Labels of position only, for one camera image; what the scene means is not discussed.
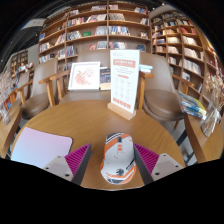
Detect glass vase with beige flowers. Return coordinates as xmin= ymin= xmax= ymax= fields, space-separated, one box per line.
xmin=200 ymin=71 xmax=224 ymax=138

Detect wide wooden bookshelf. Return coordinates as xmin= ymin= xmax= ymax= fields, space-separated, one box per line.
xmin=37 ymin=3 xmax=151 ymax=73

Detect white framed floral picture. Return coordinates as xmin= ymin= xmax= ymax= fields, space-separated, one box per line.
xmin=67 ymin=61 xmax=101 ymax=92

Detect wooden side table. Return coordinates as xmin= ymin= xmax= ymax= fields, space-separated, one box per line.
xmin=0 ymin=104 xmax=23 ymax=159
xmin=183 ymin=113 xmax=224 ymax=164

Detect distant wooden bookshelf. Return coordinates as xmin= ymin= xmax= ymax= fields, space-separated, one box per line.
xmin=9 ymin=49 xmax=29 ymax=76

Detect brown wooden-armed chair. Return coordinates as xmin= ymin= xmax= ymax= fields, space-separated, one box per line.
xmin=4 ymin=58 xmax=59 ymax=120

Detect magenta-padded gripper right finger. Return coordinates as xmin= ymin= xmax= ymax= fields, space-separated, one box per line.
xmin=133 ymin=143 xmax=185 ymax=186

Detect stack of colourful books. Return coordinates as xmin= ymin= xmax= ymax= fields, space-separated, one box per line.
xmin=178 ymin=91 xmax=208 ymax=121

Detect dark blue book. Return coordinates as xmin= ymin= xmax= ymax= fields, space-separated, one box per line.
xmin=99 ymin=68 xmax=112 ymax=91

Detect pastel blue pink mouse pad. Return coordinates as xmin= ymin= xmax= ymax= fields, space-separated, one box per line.
xmin=10 ymin=126 xmax=74 ymax=169

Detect white and orange computer mouse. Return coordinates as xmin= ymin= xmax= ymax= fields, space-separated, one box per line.
xmin=99 ymin=132 xmax=138 ymax=185

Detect light blue flat books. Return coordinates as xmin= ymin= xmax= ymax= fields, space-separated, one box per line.
xmin=139 ymin=63 xmax=154 ymax=74

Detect white orange sign, wooden base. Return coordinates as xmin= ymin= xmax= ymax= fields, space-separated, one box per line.
xmin=107 ymin=49 xmax=141 ymax=121

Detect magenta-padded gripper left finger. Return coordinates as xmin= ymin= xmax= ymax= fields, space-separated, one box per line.
xmin=42 ymin=143 xmax=93 ymax=186

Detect brown chair holding framed picture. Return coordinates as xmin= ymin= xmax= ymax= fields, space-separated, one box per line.
xmin=38 ymin=49 xmax=154 ymax=108

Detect wooden bookshelf with yellow poster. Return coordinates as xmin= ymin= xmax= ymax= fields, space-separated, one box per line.
xmin=149 ymin=9 xmax=224 ymax=111

